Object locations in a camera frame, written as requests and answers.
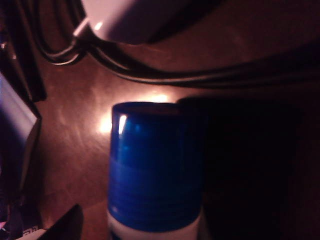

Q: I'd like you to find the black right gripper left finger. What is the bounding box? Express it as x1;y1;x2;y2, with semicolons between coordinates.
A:
37;203;84;240

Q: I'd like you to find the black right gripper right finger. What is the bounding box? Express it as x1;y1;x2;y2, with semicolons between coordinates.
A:
176;97;310;240

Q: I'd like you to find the liquid glue bottle blue cap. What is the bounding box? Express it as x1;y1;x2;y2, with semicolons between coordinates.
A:
106;100;210;240

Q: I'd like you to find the white power adapter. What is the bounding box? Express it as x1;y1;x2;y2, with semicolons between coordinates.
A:
72;0;222;45

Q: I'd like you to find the black cable bundle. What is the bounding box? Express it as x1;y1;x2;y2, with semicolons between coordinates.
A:
29;0;320;89

